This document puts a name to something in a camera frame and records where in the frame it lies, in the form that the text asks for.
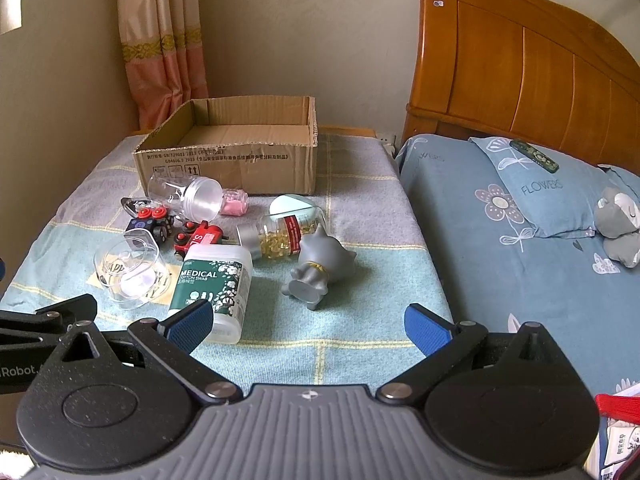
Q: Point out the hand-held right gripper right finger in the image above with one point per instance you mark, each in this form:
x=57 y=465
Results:
x=425 y=331

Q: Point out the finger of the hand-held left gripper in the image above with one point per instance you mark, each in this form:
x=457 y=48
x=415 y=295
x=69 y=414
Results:
x=55 y=312

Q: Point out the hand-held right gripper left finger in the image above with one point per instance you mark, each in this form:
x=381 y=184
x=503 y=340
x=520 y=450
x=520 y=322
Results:
x=187 y=324

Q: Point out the green label cotton swab box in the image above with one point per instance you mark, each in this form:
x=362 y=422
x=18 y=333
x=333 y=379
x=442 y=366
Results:
x=210 y=276

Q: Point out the clear square container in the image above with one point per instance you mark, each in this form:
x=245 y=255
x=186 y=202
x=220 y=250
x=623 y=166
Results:
x=130 y=270

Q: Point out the black toy car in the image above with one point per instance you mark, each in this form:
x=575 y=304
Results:
x=137 y=226

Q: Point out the clear plastic jar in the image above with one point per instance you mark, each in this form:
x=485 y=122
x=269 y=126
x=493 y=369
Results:
x=200 y=201

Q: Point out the yellow capsule bottle silver cap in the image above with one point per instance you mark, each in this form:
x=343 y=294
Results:
x=280 y=240

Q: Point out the grey elephant figurine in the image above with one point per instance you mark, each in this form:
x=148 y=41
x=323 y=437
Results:
x=320 y=260

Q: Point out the brown cardboard box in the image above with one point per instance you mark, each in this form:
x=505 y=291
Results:
x=250 y=162

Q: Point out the checked pastel blanket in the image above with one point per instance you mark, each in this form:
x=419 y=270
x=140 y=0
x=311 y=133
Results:
x=350 y=321

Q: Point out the blue floral bedsheet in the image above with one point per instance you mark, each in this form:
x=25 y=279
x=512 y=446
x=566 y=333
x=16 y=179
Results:
x=475 y=260

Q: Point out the red white button charm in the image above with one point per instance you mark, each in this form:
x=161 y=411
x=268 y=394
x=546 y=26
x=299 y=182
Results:
x=146 y=213

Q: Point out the small pink bead jar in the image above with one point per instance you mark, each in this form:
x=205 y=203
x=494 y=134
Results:
x=235 y=202

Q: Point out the blue floral pillow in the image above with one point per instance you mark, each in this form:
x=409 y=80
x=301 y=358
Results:
x=540 y=192
x=625 y=176

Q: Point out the green remote control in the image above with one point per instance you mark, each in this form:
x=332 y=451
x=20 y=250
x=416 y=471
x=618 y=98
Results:
x=535 y=155

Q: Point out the wooden nightstand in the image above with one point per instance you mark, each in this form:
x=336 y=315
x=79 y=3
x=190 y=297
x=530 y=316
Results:
x=350 y=132

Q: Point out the grey plush toy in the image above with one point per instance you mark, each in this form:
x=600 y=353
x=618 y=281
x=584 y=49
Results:
x=617 y=215

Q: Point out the printed paper bag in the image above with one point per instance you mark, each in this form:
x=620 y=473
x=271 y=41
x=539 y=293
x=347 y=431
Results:
x=622 y=442

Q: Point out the pink gold patterned curtain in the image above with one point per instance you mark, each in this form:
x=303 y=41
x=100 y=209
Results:
x=155 y=60

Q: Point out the wooden bed headboard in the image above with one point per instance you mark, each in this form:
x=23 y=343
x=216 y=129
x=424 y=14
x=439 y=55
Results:
x=500 y=60

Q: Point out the white wall socket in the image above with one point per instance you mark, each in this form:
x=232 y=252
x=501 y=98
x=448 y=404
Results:
x=388 y=138

